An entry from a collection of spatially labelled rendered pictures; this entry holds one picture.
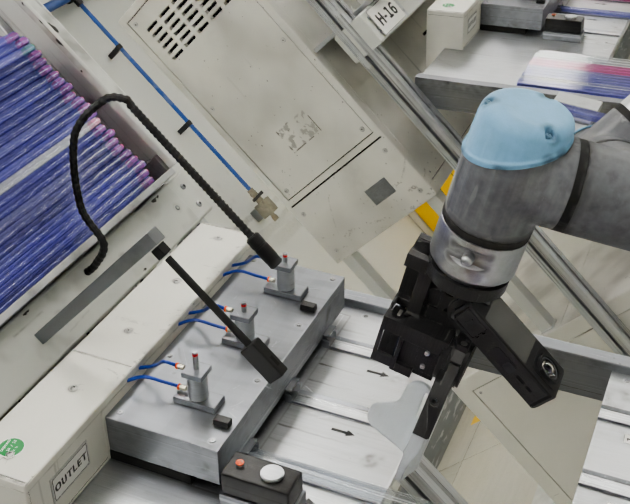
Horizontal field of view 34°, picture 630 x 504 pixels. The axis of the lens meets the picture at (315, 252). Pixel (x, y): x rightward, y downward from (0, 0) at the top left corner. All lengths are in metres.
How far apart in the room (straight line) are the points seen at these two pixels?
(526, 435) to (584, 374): 1.14
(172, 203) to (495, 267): 0.65
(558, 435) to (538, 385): 1.51
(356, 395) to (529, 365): 0.36
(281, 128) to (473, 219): 1.42
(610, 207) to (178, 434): 0.51
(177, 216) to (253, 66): 0.84
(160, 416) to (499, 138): 0.51
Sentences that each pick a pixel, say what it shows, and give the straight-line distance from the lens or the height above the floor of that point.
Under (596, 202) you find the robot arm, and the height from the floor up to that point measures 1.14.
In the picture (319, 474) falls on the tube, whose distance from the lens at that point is 1.09.
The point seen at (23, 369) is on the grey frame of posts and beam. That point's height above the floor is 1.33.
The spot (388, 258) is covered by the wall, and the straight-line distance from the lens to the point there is 4.17.
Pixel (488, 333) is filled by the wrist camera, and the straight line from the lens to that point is 0.87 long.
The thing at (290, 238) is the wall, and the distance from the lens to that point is 3.83.
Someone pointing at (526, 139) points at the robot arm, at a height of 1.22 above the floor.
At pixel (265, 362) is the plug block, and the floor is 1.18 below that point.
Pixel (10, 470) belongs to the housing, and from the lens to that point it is 1.04.
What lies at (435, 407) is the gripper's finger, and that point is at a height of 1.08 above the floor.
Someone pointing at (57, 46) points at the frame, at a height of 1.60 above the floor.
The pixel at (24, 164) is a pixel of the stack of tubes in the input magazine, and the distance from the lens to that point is 1.25.
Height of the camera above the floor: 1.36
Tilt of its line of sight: 7 degrees down
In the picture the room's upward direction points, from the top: 42 degrees counter-clockwise
